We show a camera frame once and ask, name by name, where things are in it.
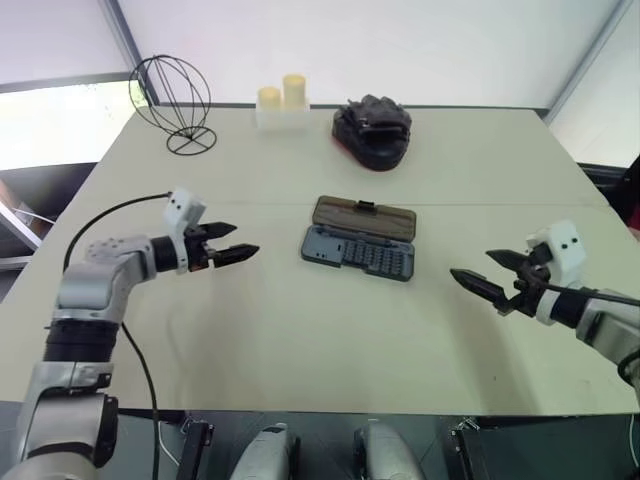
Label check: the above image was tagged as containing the black sandal shoe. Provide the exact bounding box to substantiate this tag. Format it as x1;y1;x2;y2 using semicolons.
330;107;414;173

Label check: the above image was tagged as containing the thin white cable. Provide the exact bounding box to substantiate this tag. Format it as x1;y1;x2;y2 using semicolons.
157;420;182;464

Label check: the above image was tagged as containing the black table leg bracket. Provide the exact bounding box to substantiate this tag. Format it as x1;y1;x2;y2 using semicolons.
448;416;501;480
175;417;212;480

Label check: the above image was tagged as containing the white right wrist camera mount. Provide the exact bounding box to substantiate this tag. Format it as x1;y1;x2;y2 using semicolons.
524;219;587;327

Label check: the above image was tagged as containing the silver metal frame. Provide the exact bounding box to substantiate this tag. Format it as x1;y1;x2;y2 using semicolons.
0;198;45;264

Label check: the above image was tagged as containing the dark slanted window frame post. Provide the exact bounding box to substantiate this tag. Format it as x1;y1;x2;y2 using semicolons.
115;0;160;107

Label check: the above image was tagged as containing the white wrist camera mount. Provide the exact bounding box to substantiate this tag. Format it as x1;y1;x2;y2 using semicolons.
524;219;587;327
163;187;208;275

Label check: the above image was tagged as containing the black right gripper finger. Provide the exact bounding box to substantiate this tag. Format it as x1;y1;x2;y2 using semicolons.
449;268;509;304
485;249;527;275

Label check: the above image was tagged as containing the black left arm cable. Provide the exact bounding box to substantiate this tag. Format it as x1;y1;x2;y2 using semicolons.
63;191;174;480

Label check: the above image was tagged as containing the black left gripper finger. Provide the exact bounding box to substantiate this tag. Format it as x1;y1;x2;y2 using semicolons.
213;243;261;268
201;221;238;242

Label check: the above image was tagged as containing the grey rounded robot leg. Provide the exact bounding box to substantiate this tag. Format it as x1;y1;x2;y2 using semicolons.
353;419;429;480
235;422;302;480

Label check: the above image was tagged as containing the dark grey rock ornament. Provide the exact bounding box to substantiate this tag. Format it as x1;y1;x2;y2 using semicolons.
337;92;413;132

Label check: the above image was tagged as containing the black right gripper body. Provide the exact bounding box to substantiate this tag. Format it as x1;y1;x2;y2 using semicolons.
498;248;553;319

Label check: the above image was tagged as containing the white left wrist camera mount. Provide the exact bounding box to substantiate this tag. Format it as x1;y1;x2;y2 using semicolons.
163;187;208;275

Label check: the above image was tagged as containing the grey bit set case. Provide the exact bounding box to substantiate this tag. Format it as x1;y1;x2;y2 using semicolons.
300;195;418;282

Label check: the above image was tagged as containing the dark cabinet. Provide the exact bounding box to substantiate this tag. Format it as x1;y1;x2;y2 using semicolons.
574;149;640;232

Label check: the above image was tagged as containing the black wire sphere ornament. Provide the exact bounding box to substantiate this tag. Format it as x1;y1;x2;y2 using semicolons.
128;54;218;158

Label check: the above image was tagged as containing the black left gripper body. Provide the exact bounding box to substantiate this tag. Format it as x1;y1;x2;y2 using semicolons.
184;225;218;272

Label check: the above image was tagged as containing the tall cream pillar candle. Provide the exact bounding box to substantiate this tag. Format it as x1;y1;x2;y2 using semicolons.
282;73;308;108

